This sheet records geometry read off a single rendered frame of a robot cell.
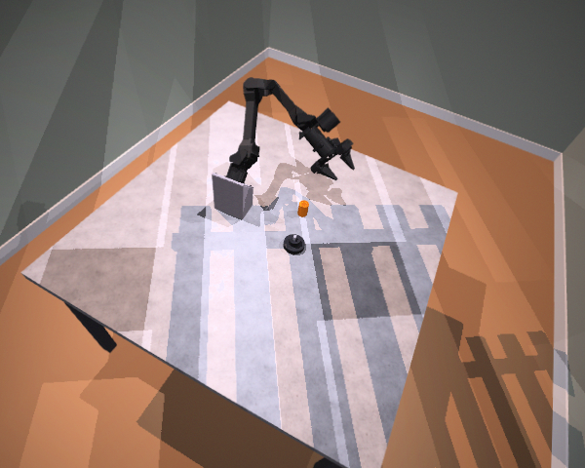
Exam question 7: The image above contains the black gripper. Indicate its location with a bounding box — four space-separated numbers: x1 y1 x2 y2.
310 136 355 180

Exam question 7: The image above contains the orange knob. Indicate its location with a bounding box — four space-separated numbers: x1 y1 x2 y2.
297 200 309 217

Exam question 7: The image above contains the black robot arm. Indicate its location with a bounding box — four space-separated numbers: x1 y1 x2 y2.
225 77 340 184

